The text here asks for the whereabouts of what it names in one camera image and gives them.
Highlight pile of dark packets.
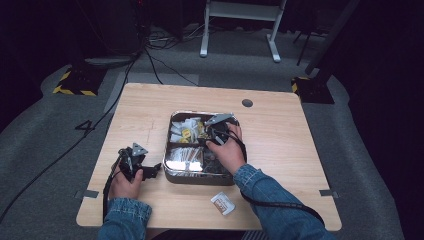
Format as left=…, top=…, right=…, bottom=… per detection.
left=202, top=146, right=232, bottom=175

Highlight long black floor cable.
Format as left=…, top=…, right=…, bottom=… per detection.
left=0, top=49, right=148, bottom=224

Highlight square divided metal tray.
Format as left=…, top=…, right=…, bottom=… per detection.
left=162, top=110, right=244, bottom=186

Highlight black slanted pole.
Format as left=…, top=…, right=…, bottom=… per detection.
left=304, top=0, right=362, bottom=76

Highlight thin black floor cable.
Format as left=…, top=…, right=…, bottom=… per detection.
left=144, top=49, right=200, bottom=87

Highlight pile of yellow-label tea bags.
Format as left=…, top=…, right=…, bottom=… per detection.
left=169, top=117, right=205, bottom=145

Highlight black tripod legs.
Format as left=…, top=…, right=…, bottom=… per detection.
left=292, top=30, right=323, bottom=67

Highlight pile of white stick sachets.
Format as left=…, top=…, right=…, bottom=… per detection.
left=165, top=146, right=205, bottom=173

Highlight white brown-print single sachet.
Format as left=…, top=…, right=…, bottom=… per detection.
left=210, top=191, right=236, bottom=216

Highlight bundle of floor cables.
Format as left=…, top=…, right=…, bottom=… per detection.
left=146, top=22, right=209, bottom=52

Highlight person's right hand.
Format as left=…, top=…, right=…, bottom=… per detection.
left=205, top=122, right=247, bottom=176

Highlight person's striped clothing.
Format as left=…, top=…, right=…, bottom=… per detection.
left=241, top=230, right=268, bottom=240

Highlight person's left hand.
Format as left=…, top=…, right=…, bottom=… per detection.
left=107, top=167, right=145, bottom=201

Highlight grey tape piece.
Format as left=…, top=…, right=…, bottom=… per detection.
left=318, top=188, right=341, bottom=200
left=74, top=189, right=100, bottom=200

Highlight left hand-held gripper cable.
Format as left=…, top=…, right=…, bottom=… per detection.
left=102, top=156, right=123, bottom=223

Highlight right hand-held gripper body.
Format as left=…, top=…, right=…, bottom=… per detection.
left=203, top=112, right=236, bottom=146

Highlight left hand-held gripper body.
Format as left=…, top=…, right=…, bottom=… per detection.
left=117, top=142, right=149, bottom=183

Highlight white metal stand frame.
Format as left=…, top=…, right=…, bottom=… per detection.
left=199, top=0, right=288, bottom=64

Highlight black yellow striped base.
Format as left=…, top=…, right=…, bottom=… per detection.
left=52, top=66, right=108, bottom=97
left=290, top=76, right=336, bottom=105

